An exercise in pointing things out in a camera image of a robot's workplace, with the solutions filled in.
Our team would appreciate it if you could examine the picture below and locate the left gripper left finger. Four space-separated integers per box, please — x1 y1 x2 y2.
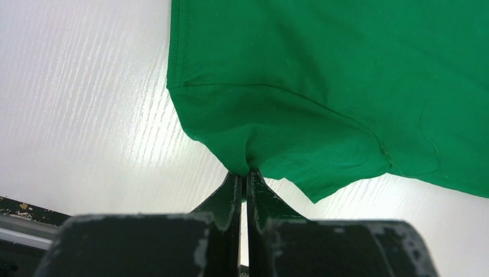
190 173 242 276

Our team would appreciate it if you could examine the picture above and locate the green t shirt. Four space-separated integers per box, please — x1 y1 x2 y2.
167 1 488 202

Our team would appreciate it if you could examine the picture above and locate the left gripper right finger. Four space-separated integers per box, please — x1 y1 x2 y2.
246 170 305 276

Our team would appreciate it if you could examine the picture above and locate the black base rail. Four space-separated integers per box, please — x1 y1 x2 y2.
1 197 70 276

